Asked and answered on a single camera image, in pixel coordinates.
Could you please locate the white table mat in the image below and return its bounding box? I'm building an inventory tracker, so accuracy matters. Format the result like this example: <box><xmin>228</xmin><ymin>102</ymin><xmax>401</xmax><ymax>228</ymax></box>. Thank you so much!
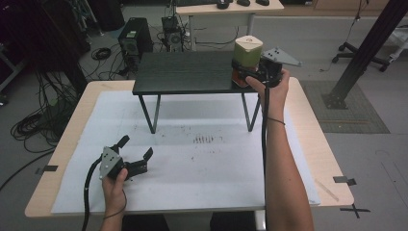
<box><xmin>50</xmin><ymin>88</ymin><xmax>321</xmax><ymax>216</ymax></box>

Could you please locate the black computer tower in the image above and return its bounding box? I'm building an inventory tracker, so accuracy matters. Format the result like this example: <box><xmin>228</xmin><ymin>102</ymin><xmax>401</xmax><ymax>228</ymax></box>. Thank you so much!
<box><xmin>117</xmin><ymin>16</ymin><xmax>154</xmax><ymax>70</ymax></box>

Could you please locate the grey floor mat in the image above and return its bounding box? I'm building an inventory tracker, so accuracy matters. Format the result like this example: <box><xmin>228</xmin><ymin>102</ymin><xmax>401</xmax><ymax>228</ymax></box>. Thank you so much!
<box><xmin>299</xmin><ymin>80</ymin><xmax>391</xmax><ymax>135</ymax></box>

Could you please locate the black keyboard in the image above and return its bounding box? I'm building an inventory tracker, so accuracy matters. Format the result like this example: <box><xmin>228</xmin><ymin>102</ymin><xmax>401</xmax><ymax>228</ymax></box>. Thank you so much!
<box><xmin>175</xmin><ymin>0</ymin><xmax>219</xmax><ymax>8</ymax></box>

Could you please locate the black office chair base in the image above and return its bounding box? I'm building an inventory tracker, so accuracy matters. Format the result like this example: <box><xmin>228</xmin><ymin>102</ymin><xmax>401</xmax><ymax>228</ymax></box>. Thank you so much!
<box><xmin>331</xmin><ymin>40</ymin><xmax>391</xmax><ymax>73</ymax></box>

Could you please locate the dark panel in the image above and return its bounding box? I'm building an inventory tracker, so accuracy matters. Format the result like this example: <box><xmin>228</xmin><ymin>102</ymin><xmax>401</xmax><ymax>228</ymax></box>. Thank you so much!
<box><xmin>0</xmin><ymin>0</ymin><xmax>92</xmax><ymax>97</ymax></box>

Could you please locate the black tape strip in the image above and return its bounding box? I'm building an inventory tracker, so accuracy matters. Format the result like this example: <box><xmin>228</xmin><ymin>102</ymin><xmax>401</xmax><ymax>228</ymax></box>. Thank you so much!
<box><xmin>35</xmin><ymin>165</ymin><xmax>60</xmax><ymax>176</ymax></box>
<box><xmin>332</xmin><ymin>175</ymin><xmax>358</xmax><ymax>187</ymax></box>

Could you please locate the thin black floor cable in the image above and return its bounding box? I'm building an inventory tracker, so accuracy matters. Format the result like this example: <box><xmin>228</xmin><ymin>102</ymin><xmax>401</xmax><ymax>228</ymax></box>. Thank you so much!
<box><xmin>194</xmin><ymin>25</ymin><xmax>241</xmax><ymax>46</ymax></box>

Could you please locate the person's left hand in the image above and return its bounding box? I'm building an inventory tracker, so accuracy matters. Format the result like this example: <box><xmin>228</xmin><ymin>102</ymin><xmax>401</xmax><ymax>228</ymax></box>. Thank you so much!
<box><xmin>101</xmin><ymin>167</ymin><xmax>129</xmax><ymax>215</ymax></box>

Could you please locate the green and orange carton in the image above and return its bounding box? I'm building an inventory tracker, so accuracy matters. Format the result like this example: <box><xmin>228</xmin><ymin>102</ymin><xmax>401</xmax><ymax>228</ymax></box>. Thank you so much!
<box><xmin>231</xmin><ymin>35</ymin><xmax>265</xmax><ymax>89</ymax></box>

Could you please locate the white desk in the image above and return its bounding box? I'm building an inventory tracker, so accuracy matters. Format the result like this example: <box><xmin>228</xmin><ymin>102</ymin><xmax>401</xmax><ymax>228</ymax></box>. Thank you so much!
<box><xmin>175</xmin><ymin>0</ymin><xmax>285</xmax><ymax>52</ymax></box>

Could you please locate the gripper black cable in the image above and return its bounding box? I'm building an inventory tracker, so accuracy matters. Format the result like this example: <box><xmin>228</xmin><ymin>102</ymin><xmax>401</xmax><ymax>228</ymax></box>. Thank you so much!
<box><xmin>81</xmin><ymin>156</ymin><xmax>104</xmax><ymax>231</ymax></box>
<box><xmin>261</xmin><ymin>84</ymin><xmax>272</xmax><ymax>231</ymax></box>

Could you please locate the tangle of black floor cables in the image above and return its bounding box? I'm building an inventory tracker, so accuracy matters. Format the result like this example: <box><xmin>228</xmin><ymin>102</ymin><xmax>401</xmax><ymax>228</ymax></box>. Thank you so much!
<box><xmin>9</xmin><ymin>68</ymin><xmax>81</xmax><ymax>155</ymax></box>

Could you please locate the black metal post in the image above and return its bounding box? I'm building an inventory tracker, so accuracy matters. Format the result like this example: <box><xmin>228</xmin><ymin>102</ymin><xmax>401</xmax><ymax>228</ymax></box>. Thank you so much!
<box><xmin>321</xmin><ymin>0</ymin><xmax>408</xmax><ymax>110</ymax></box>

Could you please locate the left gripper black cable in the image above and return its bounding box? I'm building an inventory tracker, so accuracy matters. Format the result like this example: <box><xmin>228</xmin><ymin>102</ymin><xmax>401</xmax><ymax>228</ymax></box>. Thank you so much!
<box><xmin>81</xmin><ymin>156</ymin><xmax>104</xmax><ymax>231</ymax></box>

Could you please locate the black shelf with metal legs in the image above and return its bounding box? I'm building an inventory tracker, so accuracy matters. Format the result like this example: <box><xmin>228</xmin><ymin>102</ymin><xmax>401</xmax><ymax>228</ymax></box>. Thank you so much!
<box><xmin>132</xmin><ymin>50</ymin><xmax>270</xmax><ymax>135</ymax></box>

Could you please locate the person's right hand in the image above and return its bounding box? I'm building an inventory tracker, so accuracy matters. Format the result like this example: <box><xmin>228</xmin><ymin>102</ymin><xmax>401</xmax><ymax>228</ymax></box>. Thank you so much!
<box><xmin>244</xmin><ymin>68</ymin><xmax>292</xmax><ymax>114</ymax></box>

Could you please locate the small open-frame computer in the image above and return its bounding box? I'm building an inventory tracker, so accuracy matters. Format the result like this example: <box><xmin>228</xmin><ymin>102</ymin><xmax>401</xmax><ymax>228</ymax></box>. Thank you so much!
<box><xmin>161</xmin><ymin>15</ymin><xmax>187</xmax><ymax>53</ymax></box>

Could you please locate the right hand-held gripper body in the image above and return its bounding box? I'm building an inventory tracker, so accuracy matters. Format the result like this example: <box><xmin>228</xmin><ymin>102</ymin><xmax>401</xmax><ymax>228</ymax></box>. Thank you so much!
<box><xmin>256</xmin><ymin>46</ymin><xmax>303</xmax><ymax>89</ymax></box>

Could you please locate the coiled black cable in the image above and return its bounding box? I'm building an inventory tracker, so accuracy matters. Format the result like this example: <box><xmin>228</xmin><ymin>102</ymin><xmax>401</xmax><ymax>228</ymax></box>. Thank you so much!
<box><xmin>90</xmin><ymin>46</ymin><xmax>113</xmax><ymax>62</ymax></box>

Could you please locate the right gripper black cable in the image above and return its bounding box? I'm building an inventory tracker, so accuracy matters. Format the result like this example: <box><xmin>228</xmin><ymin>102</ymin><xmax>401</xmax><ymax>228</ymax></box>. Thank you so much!
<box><xmin>261</xmin><ymin>84</ymin><xmax>272</xmax><ymax>231</ymax></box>

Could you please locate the black wrist band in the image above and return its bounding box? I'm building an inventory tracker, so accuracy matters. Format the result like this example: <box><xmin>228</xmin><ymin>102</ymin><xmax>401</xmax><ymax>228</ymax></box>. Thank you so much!
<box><xmin>267</xmin><ymin>115</ymin><xmax>287</xmax><ymax>127</ymax></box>
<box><xmin>102</xmin><ymin>189</ymin><xmax>129</xmax><ymax>221</ymax></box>

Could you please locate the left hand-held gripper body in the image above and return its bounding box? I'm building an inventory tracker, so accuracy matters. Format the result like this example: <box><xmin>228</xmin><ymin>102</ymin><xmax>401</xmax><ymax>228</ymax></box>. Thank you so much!
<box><xmin>98</xmin><ymin>143</ymin><xmax>149</xmax><ymax>181</ymax></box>

